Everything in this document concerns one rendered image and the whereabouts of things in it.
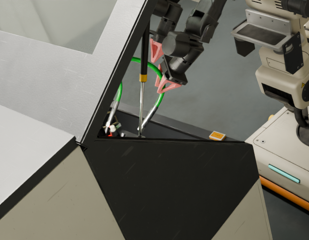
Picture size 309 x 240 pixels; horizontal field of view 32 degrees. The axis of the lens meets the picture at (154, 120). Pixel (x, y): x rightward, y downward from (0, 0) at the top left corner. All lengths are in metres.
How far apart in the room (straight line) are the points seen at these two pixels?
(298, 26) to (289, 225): 1.05
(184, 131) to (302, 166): 0.87
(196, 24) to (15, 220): 0.78
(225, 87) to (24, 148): 2.58
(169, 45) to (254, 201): 0.69
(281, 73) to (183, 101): 1.41
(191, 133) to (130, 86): 2.07
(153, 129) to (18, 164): 0.97
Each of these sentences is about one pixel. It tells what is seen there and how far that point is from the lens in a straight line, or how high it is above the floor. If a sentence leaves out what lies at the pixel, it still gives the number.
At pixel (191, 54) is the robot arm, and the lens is 1.61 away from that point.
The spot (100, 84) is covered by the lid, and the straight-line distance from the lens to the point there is 1.21.
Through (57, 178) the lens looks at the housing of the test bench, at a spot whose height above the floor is 1.44.
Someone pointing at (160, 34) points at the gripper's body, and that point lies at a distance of 1.83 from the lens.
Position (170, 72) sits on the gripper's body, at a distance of 1.63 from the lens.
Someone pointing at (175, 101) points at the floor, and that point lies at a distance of 3.68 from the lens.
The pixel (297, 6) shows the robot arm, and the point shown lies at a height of 1.24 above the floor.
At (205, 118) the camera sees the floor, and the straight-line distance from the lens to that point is 3.47.
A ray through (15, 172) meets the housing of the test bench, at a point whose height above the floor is 1.50.
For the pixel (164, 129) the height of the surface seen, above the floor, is 0.92.
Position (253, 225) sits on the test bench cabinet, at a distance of 2.03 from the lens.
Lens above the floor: 2.21
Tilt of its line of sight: 38 degrees down
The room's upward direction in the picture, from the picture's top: 19 degrees counter-clockwise
